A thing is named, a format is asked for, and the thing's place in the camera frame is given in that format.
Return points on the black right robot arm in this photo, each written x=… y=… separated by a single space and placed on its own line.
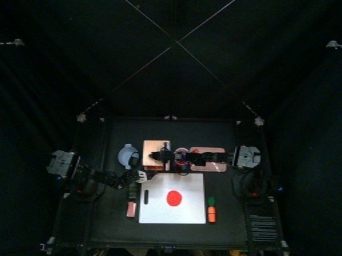
x=214 y=156

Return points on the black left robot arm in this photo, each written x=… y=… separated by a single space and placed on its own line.
x=95 y=178

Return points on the wooden drawer box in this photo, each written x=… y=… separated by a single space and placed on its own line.
x=152 y=146

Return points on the light blue bowl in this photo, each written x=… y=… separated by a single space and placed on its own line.
x=125 y=156

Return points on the red round dough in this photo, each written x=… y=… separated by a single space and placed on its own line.
x=174 y=198

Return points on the pink rectangular tray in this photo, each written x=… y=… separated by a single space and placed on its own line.
x=208 y=166

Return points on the pink toy piece dark top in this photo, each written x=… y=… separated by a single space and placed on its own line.
x=131 y=210

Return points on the white cutting board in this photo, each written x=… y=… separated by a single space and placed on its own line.
x=187 y=210

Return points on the orange toy carrot green top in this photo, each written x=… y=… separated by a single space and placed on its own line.
x=211 y=214

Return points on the white printed label sticker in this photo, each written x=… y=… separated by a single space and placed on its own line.
x=262 y=224

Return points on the silver cloth clamp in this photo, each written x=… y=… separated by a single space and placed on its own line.
x=16 y=42
x=333 y=44

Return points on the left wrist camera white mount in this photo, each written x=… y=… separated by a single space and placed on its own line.
x=141 y=176

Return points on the silver frame middle bracket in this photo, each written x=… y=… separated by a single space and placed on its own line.
x=170 y=117

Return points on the silver frame corner bracket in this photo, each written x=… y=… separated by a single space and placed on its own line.
x=259 y=121
x=80 y=117

